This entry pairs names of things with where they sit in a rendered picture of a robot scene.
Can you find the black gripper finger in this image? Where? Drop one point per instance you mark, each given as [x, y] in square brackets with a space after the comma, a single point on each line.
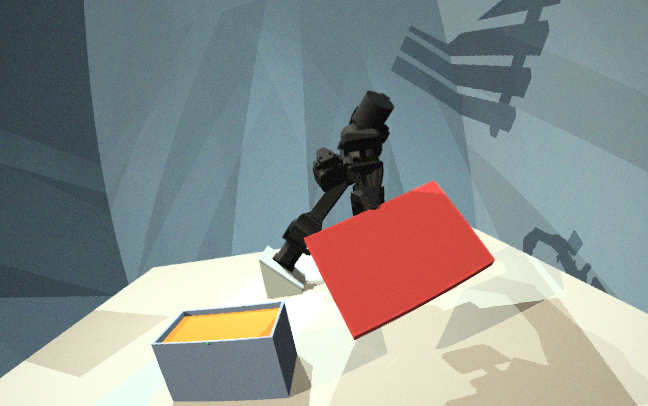
[369, 177]
[358, 197]

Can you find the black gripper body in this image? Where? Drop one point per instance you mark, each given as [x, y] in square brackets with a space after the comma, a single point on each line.
[360, 146]

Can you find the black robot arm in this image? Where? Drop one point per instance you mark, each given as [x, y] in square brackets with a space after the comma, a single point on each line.
[330, 172]

